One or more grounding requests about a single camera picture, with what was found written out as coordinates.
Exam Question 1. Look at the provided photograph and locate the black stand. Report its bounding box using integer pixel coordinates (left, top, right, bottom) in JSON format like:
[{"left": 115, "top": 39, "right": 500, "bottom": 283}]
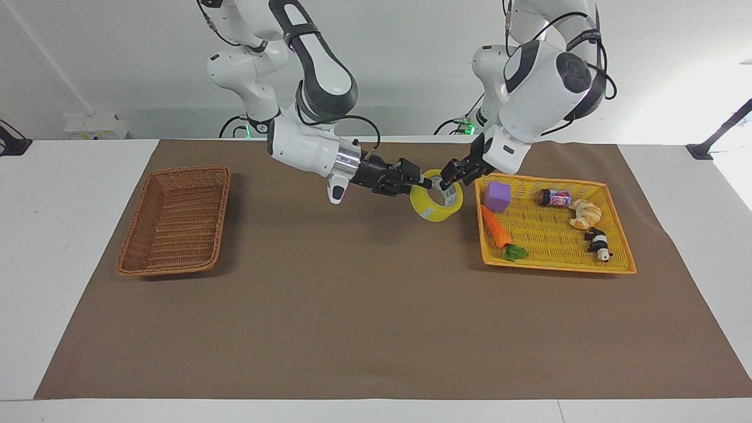
[
  {"left": 0, "top": 119, "right": 33, "bottom": 157},
  {"left": 686, "top": 99, "right": 752, "bottom": 160}
]

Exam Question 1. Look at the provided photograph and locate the orange toy carrot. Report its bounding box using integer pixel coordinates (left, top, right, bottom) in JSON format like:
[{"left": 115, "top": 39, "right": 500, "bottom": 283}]
[{"left": 481, "top": 204, "right": 529, "bottom": 262}]

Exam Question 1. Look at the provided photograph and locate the brown wicker basket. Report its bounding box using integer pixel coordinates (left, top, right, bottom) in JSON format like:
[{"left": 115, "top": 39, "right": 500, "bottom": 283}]
[{"left": 116, "top": 166, "right": 231, "bottom": 277}]

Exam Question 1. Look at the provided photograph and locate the purple cube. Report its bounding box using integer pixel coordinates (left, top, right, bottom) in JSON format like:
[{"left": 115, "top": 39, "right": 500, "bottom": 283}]
[{"left": 484, "top": 181, "right": 512, "bottom": 213}]

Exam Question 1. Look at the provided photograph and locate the yellow tape roll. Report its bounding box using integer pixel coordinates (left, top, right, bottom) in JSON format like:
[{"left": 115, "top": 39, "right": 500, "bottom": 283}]
[{"left": 409, "top": 169, "right": 464, "bottom": 224}]

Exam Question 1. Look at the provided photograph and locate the white box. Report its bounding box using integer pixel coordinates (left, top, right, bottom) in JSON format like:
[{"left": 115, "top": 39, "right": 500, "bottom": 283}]
[{"left": 63, "top": 115, "right": 129, "bottom": 140}]

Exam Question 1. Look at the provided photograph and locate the toy croissant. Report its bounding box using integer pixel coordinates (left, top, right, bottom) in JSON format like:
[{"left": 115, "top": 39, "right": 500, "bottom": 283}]
[{"left": 568, "top": 199, "right": 602, "bottom": 230}]

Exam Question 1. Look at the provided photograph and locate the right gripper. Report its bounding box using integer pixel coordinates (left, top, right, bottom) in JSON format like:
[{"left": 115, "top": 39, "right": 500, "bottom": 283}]
[{"left": 351, "top": 151, "right": 434, "bottom": 197}]

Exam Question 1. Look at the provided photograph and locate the toy panda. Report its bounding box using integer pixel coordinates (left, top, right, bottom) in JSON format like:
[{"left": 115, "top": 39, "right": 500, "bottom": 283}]
[{"left": 585, "top": 227, "right": 613, "bottom": 262}]

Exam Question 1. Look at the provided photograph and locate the small dark jar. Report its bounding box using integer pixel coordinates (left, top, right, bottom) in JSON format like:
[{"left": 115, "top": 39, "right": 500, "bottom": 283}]
[{"left": 538, "top": 189, "right": 572, "bottom": 209}]

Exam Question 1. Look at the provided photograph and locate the yellow woven basket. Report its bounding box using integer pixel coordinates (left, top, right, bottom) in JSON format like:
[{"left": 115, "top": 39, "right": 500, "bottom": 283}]
[{"left": 475, "top": 174, "right": 637, "bottom": 275}]

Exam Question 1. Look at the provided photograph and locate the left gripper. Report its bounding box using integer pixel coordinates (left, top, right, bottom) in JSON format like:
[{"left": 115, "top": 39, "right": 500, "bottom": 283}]
[{"left": 439, "top": 133, "right": 496, "bottom": 191}]

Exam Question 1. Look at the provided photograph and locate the black cable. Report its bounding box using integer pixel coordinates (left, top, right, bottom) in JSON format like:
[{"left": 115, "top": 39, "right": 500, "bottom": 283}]
[
  {"left": 296, "top": 88, "right": 382, "bottom": 162},
  {"left": 434, "top": 93, "right": 487, "bottom": 136},
  {"left": 199, "top": 0, "right": 250, "bottom": 49},
  {"left": 219, "top": 115, "right": 251, "bottom": 139},
  {"left": 503, "top": 0, "right": 617, "bottom": 137}
]

